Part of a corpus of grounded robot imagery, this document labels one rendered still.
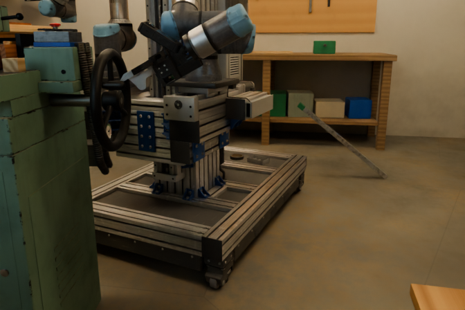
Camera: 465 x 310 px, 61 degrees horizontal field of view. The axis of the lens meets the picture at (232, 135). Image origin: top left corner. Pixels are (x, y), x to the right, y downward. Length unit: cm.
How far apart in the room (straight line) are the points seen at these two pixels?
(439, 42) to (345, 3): 99
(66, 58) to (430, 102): 385
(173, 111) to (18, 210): 66
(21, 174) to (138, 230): 78
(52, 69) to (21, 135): 20
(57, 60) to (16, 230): 45
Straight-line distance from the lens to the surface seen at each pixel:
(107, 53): 112
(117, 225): 185
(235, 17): 97
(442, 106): 455
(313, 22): 426
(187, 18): 109
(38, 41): 120
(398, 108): 444
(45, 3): 202
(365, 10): 430
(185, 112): 147
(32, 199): 116
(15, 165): 109
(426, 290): 86
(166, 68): 102
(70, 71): 116
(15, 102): 109
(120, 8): 201
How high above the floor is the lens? 98
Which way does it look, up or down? 14 degrees down
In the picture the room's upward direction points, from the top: straight up
